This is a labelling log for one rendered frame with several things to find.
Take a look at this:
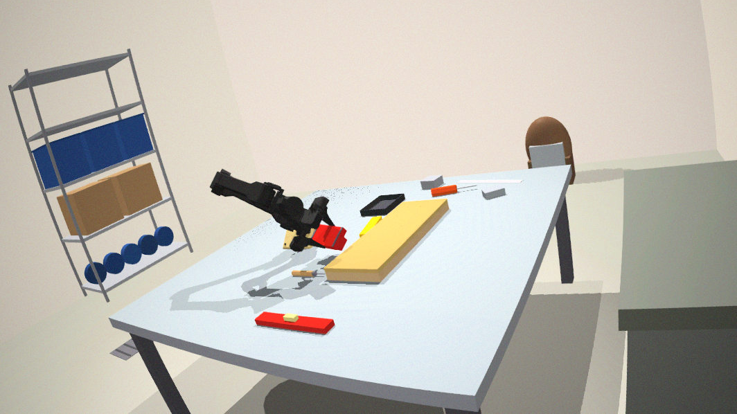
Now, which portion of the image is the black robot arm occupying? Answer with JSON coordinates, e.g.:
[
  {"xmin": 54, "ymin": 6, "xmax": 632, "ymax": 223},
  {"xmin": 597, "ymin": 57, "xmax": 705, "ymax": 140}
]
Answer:
[{"xmin": 209, "ymin": 169, "xmax": 323, "ymax": 235}]

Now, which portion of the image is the red flat bar with yellow block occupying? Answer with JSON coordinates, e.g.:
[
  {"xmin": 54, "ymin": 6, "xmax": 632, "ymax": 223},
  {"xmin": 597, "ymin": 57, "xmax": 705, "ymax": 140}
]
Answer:
[{"xmin": 254, "ymin": 312, "xmax": 335, "ymax": 334}]

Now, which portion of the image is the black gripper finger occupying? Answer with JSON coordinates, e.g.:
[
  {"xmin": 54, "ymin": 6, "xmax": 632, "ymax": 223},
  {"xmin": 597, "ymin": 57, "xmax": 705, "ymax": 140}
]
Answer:
[
  {"xmin": 305, "ymin": 238, "xmax": 326, "ymax": 249},
  {"xmin": 321, "ymin": 207, "xmax": 335, "ymax": 226}
]

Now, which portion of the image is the orange hexagonal rod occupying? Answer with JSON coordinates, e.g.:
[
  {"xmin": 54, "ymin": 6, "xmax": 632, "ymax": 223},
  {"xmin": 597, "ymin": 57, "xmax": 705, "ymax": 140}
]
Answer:
[{"xmin": 431, "ymin": 185, "xmax": 478, "ymax": 197}]

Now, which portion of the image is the awl with tan handle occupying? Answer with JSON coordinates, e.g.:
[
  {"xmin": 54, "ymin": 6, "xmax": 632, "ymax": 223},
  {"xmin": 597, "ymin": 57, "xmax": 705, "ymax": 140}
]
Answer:
[{"xmin": 292, "ymin": 271, "xmax": 325, "ymax": 276}]

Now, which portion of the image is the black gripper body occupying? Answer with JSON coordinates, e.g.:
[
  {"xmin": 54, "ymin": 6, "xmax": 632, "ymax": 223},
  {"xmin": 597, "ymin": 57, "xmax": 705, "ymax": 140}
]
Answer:
[{"xmin": 286, "ymin": 196, "xmax": 329, "ymax": 251}]

